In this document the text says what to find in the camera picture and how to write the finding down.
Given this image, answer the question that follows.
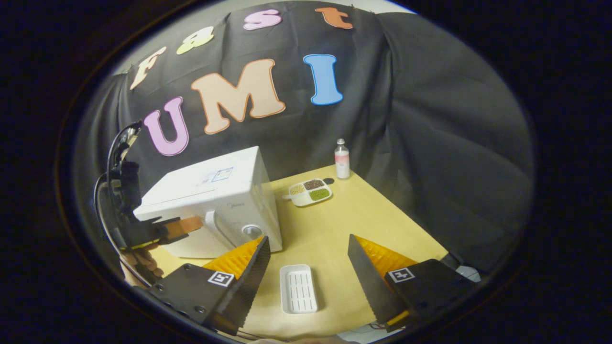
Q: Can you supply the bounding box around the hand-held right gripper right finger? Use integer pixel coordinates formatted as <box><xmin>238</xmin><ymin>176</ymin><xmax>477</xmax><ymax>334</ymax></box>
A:
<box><xmin>348</xmin><ymin>234</ymin><xmax>479</xmax><ymax>331</ymax></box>

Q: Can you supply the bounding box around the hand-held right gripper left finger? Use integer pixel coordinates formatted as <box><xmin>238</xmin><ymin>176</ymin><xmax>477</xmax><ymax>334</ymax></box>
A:
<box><xmin>146</xmin><ymin>236</ymin><xmax>272</xmax><ymax>335</ymax></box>

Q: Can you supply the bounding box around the white microwave oven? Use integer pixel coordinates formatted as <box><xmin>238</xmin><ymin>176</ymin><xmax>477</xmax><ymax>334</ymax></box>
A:
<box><xmin>133</xmin><ymin>146</ymin><xmax>284</xmax><ymax>259</ymax></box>

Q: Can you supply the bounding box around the white rectangular tray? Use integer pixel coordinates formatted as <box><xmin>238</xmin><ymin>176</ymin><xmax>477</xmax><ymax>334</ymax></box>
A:
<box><xmin>280</xmin><ymin>264</ymin><xmax>318</xmax><ymax>314</ymax></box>

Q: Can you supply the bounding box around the white divided dish with beans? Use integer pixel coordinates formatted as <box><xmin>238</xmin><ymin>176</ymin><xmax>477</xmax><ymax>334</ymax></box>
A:
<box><xmin>282</xmin><ymin>178</ymin><xmax>333</xmax><ymax>207</ymax></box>

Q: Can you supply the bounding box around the small clear bottle pink label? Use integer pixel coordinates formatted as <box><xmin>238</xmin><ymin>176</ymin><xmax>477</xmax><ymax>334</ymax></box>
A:
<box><xmin>334</xmin><ymin>139</ymin><xmax>350</xmax><ymax>180</ymax></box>

